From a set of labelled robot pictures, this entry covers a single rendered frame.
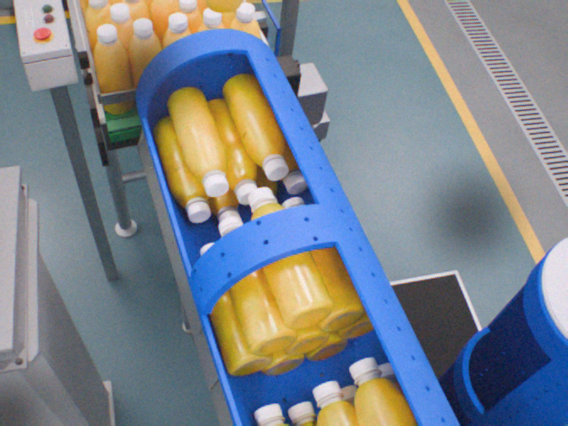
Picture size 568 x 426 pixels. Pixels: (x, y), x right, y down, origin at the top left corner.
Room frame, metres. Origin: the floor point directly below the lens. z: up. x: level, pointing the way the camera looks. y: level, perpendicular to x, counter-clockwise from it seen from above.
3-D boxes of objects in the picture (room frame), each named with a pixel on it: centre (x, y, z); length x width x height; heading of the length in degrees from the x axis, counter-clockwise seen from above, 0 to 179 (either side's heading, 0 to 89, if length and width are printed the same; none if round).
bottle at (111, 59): (0.94, 0.42, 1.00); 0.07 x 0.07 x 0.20
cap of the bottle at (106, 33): (0.94, 0.42, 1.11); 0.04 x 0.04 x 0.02
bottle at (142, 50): (0.97, 0.35, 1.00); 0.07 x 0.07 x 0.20
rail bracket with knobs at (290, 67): (1.04, 0.06, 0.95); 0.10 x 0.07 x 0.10; 118
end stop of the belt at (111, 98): (0.97, 0.26, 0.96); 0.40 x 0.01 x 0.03; 118
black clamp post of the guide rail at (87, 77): (1.00, 0.52, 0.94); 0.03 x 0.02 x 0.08; 28
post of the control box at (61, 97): (0.95, 0.57, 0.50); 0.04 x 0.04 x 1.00; 28
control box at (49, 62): (0.95, 0.57, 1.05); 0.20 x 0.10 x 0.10; 28
